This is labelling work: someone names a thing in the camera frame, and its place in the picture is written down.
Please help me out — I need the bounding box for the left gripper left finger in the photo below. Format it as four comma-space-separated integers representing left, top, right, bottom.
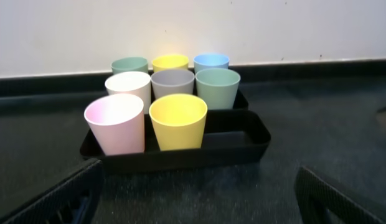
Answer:
0, 158, 105, 224

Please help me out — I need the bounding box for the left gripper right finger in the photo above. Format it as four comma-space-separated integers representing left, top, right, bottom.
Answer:
294, 166, 386, 224

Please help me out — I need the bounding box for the pink cup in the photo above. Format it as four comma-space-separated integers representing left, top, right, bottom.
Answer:
83, 93, 146, 156

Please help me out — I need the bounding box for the yellow cup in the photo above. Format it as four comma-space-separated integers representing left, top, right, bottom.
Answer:
148, 93, 209, 152
151, 54, 190, 74

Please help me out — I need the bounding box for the black tray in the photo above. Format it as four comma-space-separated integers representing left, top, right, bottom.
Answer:
79, 88, 272, 175

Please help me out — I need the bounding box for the white cup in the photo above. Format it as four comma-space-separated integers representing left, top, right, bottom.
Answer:
104, 71, 152, 114

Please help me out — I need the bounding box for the green cup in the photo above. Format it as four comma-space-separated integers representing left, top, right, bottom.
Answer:
110, 56, 149, 75
195, 67, 242, 111

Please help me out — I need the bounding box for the grey cup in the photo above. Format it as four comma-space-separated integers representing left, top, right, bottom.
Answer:
150, 68, 195, 100

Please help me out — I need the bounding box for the blue cup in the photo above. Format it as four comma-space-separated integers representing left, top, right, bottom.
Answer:
193, 53, 230, 75

